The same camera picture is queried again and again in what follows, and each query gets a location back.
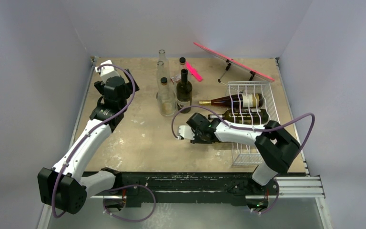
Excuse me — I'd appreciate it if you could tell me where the black table front frame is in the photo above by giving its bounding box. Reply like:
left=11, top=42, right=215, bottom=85
left=99, top=171, right=279, bottom=208

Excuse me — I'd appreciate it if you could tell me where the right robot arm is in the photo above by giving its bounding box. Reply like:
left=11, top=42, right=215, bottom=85
left=178, top=113, right=301, bottom=194

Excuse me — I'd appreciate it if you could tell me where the pink framed mirror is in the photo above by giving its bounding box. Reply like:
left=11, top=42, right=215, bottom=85
left=193, top=42, right=275, bottom=83

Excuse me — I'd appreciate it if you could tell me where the clear bottle black cap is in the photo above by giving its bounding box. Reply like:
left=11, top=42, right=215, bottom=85
left=177, top=57, right=188, bottom=79

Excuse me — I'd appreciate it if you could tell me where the dark bottle silver cap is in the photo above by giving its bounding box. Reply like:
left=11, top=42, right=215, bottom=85
left=218, top=108, right=270, bottom=125

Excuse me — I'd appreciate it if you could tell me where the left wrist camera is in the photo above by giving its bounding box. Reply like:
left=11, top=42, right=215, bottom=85
left=95, top=66, right=120, bottom=84

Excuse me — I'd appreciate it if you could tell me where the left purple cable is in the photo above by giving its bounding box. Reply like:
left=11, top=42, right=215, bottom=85
left=51, top=63, right=137, bottom=219

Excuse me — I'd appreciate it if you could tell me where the purple cable loop under table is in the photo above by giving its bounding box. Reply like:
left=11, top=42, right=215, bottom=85
left=102, top=184, right=158, bottom=224

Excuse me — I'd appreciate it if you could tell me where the white wire wine rack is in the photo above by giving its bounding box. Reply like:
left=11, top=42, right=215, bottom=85
left=225, top=81, right=282, bottom=167

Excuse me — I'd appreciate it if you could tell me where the gold foil wine bottle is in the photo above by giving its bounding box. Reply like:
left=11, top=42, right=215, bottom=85
left=199, top=94, right=264, bottom=109

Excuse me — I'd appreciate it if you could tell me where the small red box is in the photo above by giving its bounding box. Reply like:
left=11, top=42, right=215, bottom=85
left=171, top=74, right=181, bottom=84

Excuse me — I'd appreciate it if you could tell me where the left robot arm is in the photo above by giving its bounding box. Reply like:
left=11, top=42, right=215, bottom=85
left=37, top=65, right=139, bottom=217

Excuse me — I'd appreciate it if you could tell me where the pink plastic clip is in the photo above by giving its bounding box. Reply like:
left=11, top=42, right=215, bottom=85
left=186, top=62, right=203, bottom=82

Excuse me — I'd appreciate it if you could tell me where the dark green wine bottle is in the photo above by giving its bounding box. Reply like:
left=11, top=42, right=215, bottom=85
left=176, top=69, right=193, bottom=110

